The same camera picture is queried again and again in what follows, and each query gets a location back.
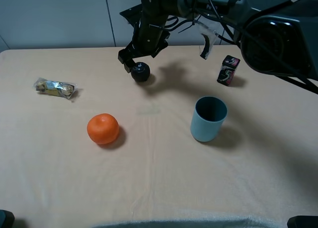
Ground wrapped chocolate candy pack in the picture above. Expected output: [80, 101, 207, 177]
[33, 77, 77, 99]

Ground light blue cup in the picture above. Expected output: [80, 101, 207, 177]
[190, 96, 228, 143]

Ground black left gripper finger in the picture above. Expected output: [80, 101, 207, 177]
[118, 48, 131, 64]

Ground orange tangerine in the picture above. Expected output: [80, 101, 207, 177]
[86, 113, 120, 145]

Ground black object bottom right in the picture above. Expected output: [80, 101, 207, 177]
[287, 216, 318, 228]

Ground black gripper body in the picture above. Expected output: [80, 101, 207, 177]
[120, 4, 169, 58]

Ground black object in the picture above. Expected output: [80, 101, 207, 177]
[0, 210, 15, 228]
[287, 216, 318, 228]

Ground beige tablecloth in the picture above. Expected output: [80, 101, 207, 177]
[0, 46, 318, 228]

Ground black object bottom left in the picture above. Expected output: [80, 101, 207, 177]
[0, 210, 15, 228]

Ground black gum box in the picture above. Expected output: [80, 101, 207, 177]
[217, 55, 240, 86]

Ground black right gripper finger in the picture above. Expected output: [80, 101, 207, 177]
[123, 59, 136, 73]

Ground black round fruit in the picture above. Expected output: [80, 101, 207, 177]
[131, 62, 151, 82]

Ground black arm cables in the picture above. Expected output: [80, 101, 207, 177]
[163, 0, 318, 94]

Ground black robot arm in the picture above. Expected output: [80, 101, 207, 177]
[118, 0, 318, 93]

